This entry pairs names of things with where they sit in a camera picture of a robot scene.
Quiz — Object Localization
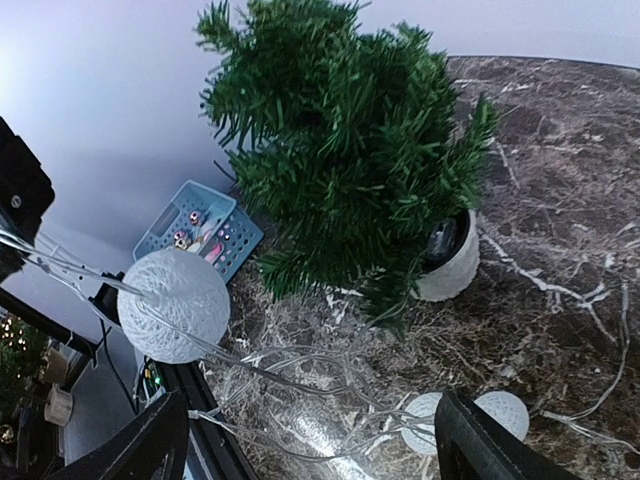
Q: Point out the white ball string lights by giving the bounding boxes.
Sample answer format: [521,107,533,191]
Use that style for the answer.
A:
[0,225,640,480]

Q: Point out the light blue plastic basket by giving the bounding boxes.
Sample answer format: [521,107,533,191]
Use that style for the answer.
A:
[133,180,264,283]

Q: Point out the pink bauble ornaments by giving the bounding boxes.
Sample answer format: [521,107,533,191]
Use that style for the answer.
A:
[173,210,225,265]

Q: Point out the small green christmas tree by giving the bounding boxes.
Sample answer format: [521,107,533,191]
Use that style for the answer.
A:
[195,1,497,335]

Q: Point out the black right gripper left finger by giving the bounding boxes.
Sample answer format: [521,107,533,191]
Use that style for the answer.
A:
[49,392,189,480]

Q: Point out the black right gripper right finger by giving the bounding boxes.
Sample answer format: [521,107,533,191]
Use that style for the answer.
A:
[434,391,579,480]

